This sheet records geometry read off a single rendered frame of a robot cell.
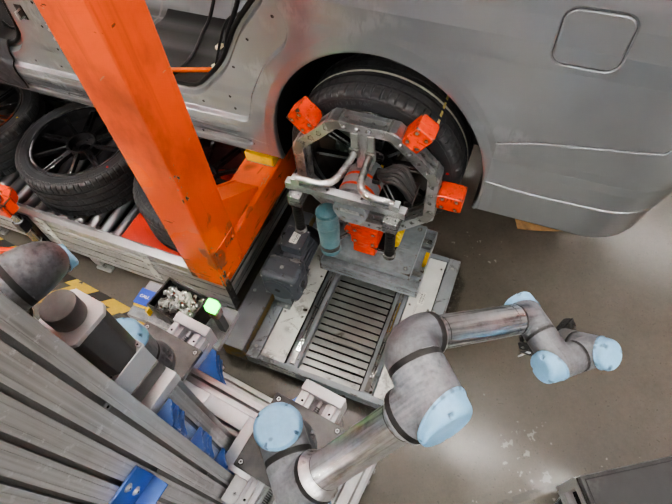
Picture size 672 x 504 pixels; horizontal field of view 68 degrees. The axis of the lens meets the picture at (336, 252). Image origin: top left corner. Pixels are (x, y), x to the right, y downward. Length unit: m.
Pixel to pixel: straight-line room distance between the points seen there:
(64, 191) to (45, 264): 1.62
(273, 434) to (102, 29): 0.97
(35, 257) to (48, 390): 0.43
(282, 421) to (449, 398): 0.45
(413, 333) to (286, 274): 1.23
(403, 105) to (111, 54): 0.85
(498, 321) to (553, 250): 1.68
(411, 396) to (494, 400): 1.45
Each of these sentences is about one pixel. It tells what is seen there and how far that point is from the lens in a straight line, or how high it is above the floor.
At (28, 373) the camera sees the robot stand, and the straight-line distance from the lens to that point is 0.72.
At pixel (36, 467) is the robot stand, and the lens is 0.84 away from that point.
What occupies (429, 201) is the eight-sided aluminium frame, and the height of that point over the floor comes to 0.84.
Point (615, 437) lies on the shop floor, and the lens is 2.51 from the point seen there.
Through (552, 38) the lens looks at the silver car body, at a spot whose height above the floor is 1.46.
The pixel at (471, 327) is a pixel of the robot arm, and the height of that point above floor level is 1.23.
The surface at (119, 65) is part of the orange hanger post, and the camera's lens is 1.32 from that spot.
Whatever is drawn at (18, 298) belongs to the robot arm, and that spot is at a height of 1.42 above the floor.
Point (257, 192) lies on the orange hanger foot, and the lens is 2.09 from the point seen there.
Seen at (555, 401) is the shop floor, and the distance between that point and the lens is 2.47.
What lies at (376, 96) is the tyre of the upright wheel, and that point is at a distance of 1.67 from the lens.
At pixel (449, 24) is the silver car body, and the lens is 1.47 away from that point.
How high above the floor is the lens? 2.23
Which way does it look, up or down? 56 degrees down
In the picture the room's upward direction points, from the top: 6 degrees counter-clockwise
